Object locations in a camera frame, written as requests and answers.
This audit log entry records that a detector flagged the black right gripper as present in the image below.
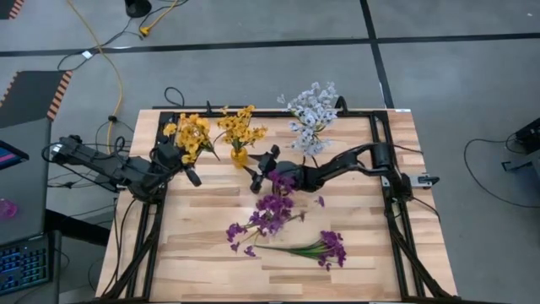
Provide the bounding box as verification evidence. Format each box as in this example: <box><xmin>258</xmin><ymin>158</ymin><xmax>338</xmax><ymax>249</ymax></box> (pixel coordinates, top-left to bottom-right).
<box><xmin>243</xmin><ymin>144</ymin><xmax>296</xmax><ymax>194</ymax></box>

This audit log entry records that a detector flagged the yellow glass vase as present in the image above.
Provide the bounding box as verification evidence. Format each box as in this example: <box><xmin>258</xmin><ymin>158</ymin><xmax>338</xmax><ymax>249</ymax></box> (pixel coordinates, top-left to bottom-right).
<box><xmin>229</xmin><ymin>146</ymin><xmax>250</xmax><ymax>169</ymax></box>

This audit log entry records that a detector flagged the black metal table frame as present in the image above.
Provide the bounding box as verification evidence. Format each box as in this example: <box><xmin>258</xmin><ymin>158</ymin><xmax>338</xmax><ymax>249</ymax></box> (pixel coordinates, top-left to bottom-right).
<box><xmin>97</xmin><ymin>107</ymin><xmax>461</xmax><ymax>304</ymax></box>

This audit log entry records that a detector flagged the black backlit keyboard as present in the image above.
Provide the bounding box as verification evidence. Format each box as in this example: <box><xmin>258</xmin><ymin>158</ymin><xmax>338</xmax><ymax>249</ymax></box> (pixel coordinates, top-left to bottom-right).
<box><xmin>0</xmin><ymin>235</ymin><xmax>54</xmax><ymax>296</ymax></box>

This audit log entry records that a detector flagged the grey desk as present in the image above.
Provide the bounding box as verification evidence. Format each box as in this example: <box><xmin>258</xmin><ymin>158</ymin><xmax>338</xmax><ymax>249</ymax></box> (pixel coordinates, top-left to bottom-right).
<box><xmin>0</xmin><ymin>117</ymin><xmax>54</xmax><ymax>304</ymax></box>

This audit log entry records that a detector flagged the small black orange-striped mat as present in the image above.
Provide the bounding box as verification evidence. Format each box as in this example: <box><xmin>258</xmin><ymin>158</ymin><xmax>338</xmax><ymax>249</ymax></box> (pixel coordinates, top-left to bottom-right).
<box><xmin>0</xmin><ymin>0</ymin><xmax>25</xmax><ymax>21</ymax></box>

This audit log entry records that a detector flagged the black floor cable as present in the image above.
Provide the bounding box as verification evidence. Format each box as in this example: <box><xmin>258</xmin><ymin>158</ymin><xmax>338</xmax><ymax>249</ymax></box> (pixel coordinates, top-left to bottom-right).
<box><xmin>57</xmin><ymin>0</ymin><xmax>191</xmax><ymax>72</ymax></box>

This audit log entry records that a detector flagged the small black screen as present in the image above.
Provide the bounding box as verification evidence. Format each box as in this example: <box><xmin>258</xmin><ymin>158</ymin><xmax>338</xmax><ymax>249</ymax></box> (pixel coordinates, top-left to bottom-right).
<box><xmin>0</xmin><ymin>140</ymin><xmax>30</xmax><ymax>172</ymax></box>

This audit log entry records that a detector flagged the purple artificial flower bunch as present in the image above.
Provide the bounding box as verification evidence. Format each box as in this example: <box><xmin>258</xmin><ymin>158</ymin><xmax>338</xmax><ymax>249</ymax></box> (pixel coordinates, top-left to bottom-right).
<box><xmin>255</xmin><ymin>230</ymin><xmax>348</xmax><ymax>272</ymax></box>
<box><xmin>226</xmin><ymin>193</ymin><xmax>305</xmax><ymax>258</ymax></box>
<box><xmin>267</xmin><ymin>170</ymin><xmax>297</xmax><ymax>194</ymax></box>

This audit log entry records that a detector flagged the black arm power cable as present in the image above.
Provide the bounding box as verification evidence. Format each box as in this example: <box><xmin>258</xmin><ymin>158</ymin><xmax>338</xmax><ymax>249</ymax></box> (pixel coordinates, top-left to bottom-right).
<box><xmin>463</xmin><ymin>137</ymin><xmax>540</xmax><ymax>209</ymax></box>

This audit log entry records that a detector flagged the tall clear glass vase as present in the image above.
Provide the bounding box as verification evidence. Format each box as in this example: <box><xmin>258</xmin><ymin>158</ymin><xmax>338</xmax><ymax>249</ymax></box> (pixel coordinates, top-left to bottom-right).
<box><xmin>268</xmin><ymin>219</ymin><xmax>286</xmax><ymax>242</ymax></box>

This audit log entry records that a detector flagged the black round stand base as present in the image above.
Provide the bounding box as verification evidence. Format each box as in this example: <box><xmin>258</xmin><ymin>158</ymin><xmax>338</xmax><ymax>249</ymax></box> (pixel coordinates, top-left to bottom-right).
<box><xmin>124</xmin><ymin>0</ymin><xmax>152</xmax><ymax>19</ymax></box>

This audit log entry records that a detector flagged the black floor tape strip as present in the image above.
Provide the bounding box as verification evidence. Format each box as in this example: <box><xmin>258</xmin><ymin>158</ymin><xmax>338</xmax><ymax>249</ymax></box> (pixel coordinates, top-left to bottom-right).
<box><xmin>360</xmin><ymin>0</ymin><xmax>396</xmax><ymax>110</ymax></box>
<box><xmin>0</xmin><ymin>31</ymin><xmax>540</xmax><ymax>58</ymax></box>

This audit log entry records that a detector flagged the long yellow floor cable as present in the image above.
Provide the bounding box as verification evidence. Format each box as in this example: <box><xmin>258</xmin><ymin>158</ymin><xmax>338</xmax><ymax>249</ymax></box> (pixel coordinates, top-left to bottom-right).
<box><xmin>67</xmin><ymin>0</ymin><xmax>123</xmax><ymax>160</ymax></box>

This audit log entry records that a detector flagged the large black orange-striped mat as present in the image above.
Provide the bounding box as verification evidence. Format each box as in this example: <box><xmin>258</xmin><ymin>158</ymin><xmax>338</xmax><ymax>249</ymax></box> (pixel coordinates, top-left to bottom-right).
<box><xmin>0</xmin><ymin>70</ymin><xmax>73</xmax><ymax>130</ymax></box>

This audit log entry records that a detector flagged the yellow cord with plug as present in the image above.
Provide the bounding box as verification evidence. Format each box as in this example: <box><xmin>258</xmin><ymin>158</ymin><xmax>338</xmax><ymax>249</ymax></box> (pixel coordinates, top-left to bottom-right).
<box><xmin>139</xmin><ymin>0</ymin><xmax>181</xmax><ymax>37</ymax></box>

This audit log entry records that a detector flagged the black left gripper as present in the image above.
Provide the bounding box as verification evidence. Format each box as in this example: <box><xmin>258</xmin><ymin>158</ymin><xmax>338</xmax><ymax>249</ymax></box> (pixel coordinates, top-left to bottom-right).
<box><xmin>156</xmin><ymin>141</ymin><xmax>203</xmax><ymax>187</ymax></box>

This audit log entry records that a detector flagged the black looped cable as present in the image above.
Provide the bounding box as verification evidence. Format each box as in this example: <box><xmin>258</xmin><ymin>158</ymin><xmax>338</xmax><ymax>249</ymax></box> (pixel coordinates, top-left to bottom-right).
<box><xmin>163</xmin><ymin>87</ymin><xmax>186</xmax><ymax>109</ymax></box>

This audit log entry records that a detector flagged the black equipment box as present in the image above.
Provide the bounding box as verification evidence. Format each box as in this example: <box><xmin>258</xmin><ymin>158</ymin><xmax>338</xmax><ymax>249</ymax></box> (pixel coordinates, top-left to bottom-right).
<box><xmin>513</xmin><ymin>117</ymin><xmax>540</xmax><ymax>155</ymax></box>

